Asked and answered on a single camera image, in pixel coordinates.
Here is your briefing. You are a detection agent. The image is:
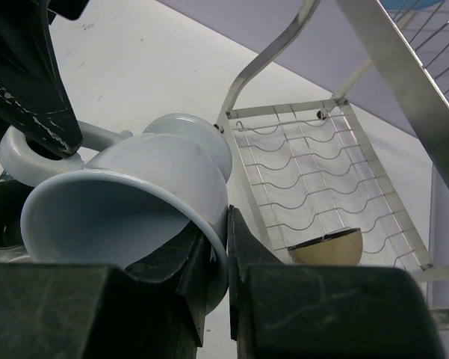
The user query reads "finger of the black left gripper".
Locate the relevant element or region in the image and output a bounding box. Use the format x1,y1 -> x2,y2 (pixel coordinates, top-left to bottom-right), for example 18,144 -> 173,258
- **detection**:
0,1 -> 83,159

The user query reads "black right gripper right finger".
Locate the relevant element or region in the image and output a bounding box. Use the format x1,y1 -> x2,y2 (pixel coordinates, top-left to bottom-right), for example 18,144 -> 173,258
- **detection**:
227,207 -> 445,358

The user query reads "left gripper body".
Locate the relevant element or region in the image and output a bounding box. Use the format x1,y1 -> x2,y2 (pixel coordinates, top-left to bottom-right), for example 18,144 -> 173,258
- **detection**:
48,0 -> 89,21

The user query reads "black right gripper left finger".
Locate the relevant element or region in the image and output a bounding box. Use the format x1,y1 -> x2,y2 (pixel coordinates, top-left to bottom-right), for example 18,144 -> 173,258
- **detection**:
0,224 -> 209,358

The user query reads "black bowl tan outside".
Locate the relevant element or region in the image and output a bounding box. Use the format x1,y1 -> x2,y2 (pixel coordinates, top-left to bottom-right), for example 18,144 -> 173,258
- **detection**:
287,227 -> 363,266

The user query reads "black mug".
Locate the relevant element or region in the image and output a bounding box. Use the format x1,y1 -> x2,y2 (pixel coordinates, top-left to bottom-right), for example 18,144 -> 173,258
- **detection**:
0,179 -> 34,250

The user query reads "grey blue plastic cup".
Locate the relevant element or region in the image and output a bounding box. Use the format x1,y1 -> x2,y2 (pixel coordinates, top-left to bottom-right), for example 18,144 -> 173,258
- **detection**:
0,113 -> 232,311

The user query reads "stainless steel dish rack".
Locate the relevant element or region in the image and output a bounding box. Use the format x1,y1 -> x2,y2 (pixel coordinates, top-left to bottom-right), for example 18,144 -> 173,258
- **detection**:
217,1 -> 449,285

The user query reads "blue plastic plate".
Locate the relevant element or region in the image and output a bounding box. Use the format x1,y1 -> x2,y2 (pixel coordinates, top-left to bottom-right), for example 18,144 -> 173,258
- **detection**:
380,0 -> 442,11

